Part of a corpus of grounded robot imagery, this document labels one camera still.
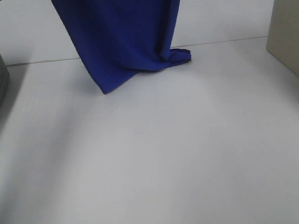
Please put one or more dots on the blue microfibre towel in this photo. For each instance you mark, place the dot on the blue microfibre towel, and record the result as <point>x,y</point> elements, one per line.
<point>116,39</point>

